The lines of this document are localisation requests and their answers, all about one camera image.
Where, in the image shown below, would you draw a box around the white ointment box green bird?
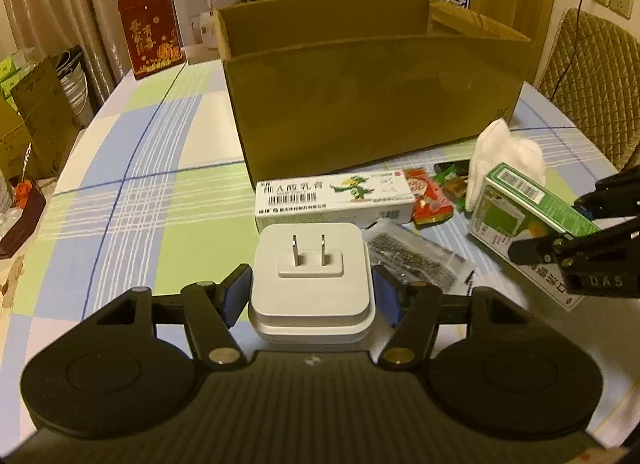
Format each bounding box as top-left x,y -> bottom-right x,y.
255,169 -> 417,234

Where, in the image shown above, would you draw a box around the black power cable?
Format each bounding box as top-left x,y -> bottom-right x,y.
576,0 -> 598,32

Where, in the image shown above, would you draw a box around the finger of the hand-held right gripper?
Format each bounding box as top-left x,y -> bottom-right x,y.
507,218 -> 640,265
574,170 -> 640,220

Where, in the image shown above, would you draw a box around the dark green candy wrapper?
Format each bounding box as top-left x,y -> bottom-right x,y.
434,161 -> 471,182

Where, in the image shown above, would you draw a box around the green and white box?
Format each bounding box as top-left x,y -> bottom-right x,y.
468,163 -> 603,312

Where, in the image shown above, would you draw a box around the white power adapter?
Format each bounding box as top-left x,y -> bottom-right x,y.
247,223 -> 377,344

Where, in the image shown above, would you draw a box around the green packets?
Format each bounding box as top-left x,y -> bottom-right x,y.
0,56 -> 26,100

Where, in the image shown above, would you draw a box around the red gift box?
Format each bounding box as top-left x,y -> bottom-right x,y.
118,0 -> 187,81

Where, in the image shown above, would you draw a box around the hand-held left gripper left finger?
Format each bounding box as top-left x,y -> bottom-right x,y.
92,264 -> 253,371

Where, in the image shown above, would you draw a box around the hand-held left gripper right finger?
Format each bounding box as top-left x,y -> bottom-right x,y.
372,264 -> 531,371

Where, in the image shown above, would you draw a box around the red snack packet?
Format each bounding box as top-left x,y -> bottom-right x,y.
404,168 -> 455,230

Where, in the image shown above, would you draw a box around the quilted beige chair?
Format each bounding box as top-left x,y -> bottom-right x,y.
532,8 -> 640,172

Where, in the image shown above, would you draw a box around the white cloth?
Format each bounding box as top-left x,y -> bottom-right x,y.
464,119 -> 545,212

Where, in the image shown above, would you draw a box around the brown cardboard box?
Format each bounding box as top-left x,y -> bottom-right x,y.
214,0 -> 532,190

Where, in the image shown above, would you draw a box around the stack of white bowls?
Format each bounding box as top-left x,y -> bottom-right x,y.
55,50 -> 93,117

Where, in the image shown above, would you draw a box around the brown storage carton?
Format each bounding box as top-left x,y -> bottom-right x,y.
10,46 -> 96,180

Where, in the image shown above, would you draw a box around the checked tablecloth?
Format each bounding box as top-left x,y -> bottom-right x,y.
0,56 -> 640,375

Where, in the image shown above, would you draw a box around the white humidifier box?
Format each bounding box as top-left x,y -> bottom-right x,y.
170,0 -> 248,65

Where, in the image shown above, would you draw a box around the dark wooden box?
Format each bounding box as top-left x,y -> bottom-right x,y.
0,179 -> 47,260

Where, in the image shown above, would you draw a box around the clear plastic bag dark bits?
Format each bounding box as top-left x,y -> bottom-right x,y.
361,223 -> 476,295

